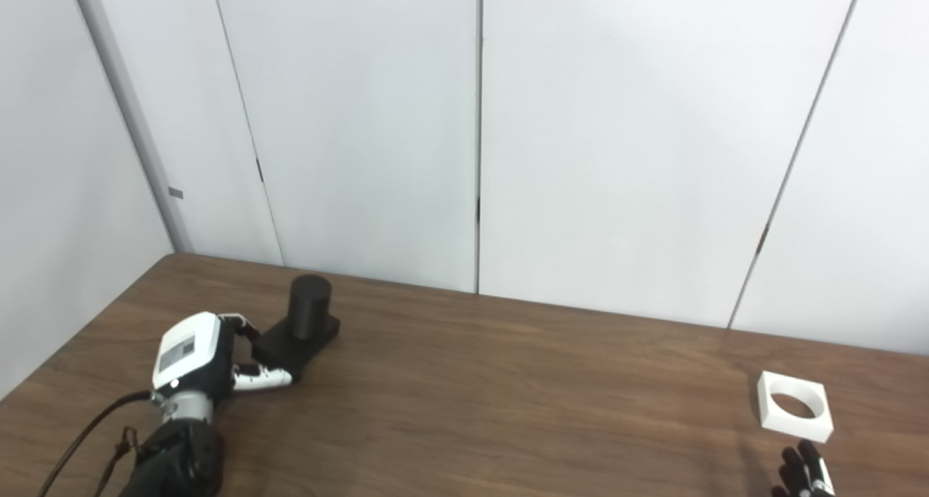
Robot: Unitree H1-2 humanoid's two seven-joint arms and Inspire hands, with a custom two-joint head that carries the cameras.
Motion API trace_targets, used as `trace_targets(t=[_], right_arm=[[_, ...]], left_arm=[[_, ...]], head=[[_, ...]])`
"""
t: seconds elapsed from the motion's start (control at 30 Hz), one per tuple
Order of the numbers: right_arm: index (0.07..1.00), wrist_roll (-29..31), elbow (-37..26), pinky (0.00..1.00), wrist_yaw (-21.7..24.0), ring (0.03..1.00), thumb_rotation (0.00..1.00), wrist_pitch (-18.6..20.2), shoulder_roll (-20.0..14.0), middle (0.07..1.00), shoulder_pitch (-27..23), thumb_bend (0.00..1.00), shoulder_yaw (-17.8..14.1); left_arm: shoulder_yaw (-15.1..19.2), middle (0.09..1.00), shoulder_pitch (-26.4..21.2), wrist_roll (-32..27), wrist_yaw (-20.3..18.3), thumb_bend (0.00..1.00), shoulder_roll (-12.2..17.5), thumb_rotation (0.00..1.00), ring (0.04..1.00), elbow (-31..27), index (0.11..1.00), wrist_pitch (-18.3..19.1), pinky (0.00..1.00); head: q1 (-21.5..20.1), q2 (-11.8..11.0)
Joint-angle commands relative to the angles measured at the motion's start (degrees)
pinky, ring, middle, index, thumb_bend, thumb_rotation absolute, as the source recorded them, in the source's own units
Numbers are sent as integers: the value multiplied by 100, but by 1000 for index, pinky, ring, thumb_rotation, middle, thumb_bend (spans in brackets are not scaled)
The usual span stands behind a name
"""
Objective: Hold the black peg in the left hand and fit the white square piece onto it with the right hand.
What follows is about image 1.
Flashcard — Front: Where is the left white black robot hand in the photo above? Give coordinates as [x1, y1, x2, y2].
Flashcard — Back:
[151, 311, 300, 400]

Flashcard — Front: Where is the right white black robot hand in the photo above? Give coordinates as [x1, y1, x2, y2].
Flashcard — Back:
[771, 440, 837, 497]

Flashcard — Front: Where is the white square piece with hole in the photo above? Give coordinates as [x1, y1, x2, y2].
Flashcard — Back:
[756, 371, 835, 444]

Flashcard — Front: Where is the black peg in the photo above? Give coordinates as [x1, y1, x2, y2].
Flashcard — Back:
[251, 274, 342, 383]

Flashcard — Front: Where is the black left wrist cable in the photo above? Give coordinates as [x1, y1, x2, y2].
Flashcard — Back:
[36, 390, 157, 497]

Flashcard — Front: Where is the gray wall corner post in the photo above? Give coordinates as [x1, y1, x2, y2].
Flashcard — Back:
[67, 0, 195, 255]

